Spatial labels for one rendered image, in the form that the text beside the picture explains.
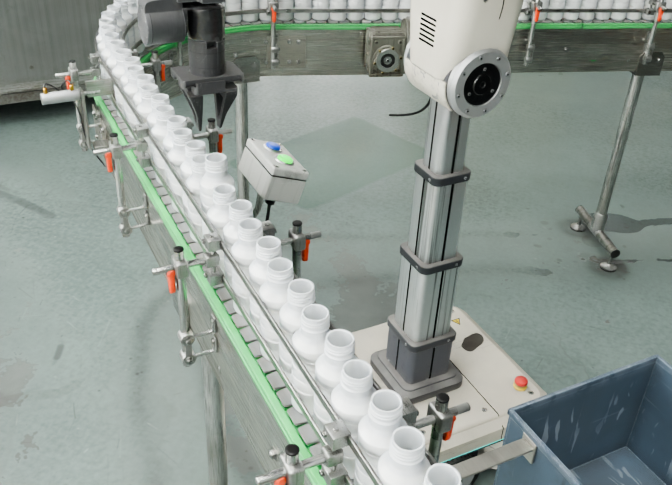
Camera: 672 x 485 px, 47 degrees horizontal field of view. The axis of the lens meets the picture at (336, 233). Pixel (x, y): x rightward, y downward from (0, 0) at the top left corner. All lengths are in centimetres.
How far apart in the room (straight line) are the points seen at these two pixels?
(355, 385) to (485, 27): 95
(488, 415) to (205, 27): 139
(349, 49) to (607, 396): 168
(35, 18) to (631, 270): 306
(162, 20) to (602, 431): 99
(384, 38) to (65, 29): 213
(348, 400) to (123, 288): 219
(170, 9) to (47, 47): 313
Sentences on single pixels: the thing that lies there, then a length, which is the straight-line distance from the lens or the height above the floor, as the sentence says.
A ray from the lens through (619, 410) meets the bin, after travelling 145.
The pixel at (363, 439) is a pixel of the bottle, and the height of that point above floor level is 112.
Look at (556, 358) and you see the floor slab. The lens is 286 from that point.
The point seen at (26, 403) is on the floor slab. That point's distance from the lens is 267.
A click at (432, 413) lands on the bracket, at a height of 108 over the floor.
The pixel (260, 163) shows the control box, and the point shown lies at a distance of 150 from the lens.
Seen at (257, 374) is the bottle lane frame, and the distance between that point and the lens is 117.
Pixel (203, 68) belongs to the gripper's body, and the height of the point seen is 136.
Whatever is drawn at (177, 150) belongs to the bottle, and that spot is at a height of 113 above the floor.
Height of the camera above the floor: 180
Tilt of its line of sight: 32 degrees down
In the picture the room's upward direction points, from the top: 3 degrees clockwise
